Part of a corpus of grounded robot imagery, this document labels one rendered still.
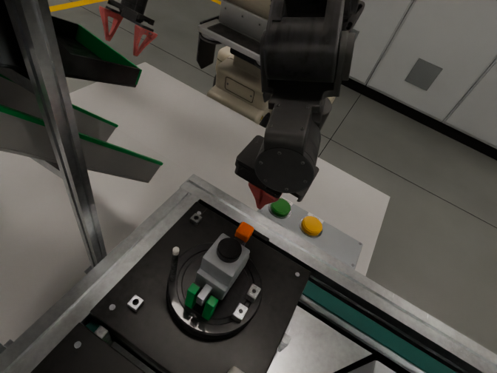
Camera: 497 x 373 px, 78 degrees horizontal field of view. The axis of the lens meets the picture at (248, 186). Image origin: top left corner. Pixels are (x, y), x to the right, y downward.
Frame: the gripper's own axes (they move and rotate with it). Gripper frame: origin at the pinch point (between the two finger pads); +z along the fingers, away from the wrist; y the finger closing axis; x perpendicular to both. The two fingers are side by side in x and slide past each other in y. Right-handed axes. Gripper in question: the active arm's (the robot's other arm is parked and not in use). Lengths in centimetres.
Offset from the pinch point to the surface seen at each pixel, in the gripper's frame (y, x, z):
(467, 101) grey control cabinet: 90, 283, 75
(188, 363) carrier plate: 3.1, -22.5, 7.9
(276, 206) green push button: 1.7, 8.3, 8.6
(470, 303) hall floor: 118, 102, 107
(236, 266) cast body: 2.3, -13.3, -3.4
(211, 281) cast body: 0.5, -15.3, -0.4
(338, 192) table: 12.9, 33.8, 20.5
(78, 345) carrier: -9.5, -27.8, 7.7
